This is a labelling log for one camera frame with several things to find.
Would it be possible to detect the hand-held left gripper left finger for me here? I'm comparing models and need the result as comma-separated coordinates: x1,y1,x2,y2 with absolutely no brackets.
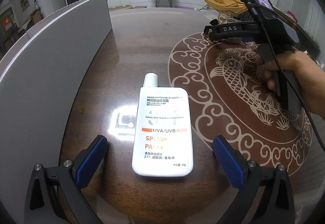
24,135,109,224

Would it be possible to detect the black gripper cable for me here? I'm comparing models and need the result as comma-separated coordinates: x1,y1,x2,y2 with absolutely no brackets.
246,2,325,151

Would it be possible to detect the bow hair claw clip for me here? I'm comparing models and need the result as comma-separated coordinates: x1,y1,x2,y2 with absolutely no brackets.
209,14,235,27

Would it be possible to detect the orange lounge chair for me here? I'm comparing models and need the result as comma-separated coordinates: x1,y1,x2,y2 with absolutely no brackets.
203,0,248,15

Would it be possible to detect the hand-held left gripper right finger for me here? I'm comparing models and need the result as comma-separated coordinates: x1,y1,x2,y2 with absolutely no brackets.
212,135,296,224

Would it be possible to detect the brown patterned glass desktop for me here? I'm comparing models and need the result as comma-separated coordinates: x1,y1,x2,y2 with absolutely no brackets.
33,7,325,224

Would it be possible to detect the white sunscreen bottle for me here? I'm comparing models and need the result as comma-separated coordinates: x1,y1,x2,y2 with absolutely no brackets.
131,73,194,177

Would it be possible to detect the person's right hand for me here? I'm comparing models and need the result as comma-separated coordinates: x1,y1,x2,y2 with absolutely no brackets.
255,50,316,111

